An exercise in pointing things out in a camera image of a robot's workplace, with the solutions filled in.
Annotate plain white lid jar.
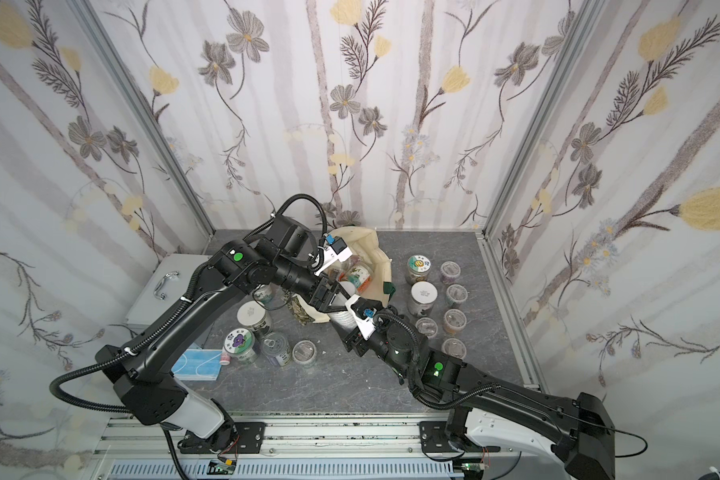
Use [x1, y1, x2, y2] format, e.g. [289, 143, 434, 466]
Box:
[236, 301, 272, 338]

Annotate white purple cartoon seed jar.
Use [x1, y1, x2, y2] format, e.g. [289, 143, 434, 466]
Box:
[223, 328, 258, 365]

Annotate white cartoon label seed jar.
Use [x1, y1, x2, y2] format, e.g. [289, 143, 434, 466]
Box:
[405, 254, 432, 285]

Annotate yellow stripe lid jar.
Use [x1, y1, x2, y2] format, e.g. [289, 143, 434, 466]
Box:
[441, 338, 467, 360]

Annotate clear jar brown contents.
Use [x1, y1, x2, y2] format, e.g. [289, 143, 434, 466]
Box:
[443, 309, 468, 335]

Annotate clear jar grey contents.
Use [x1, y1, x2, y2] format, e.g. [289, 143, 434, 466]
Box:
[445, 284, 469, 309]

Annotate clear purple label seed jar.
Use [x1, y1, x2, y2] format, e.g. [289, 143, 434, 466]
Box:
[440, 261, 462, 285]

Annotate grey label seed jar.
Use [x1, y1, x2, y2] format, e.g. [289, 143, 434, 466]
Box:
[327, 305, 357, 330]

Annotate red orange label seed jar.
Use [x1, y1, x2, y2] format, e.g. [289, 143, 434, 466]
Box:
[344, 263, 373, 292]

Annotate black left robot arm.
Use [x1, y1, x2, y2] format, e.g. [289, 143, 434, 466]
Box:
[49, 194, 350, 451]

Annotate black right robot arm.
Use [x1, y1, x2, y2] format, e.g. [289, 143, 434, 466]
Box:
[332, 311, 616, 479]

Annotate cream canvas tote bag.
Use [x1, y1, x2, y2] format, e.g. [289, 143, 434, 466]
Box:
[289, 226, 394, 328]

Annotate silver tin can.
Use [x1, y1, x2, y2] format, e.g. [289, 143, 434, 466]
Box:
[261, 331, 291, 367]

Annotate red green label jar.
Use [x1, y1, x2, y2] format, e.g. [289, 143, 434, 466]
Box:
[415, 317, 439, 339]

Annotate white text label jar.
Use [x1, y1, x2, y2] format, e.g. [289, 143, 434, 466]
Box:
[407, 281, 438, 318]

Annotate blue face mask pack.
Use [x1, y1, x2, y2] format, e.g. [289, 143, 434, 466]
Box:
[171, 349, 222, 382]

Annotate grey metal case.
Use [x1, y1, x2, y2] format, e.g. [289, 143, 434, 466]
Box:
[125, 253, 209, 333]

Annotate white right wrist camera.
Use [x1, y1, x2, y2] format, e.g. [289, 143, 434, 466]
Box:
[345, 295, 381, 340]

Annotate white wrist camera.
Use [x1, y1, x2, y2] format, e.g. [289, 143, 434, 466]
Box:
[345, 295, 381, 340]
[315, 234, 353, 275]

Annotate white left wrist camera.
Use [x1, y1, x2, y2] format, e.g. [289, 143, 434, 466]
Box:
[315, 234, 353, 275]

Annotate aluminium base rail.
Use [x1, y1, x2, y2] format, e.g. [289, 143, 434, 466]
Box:
[83, 413, 568, 479]

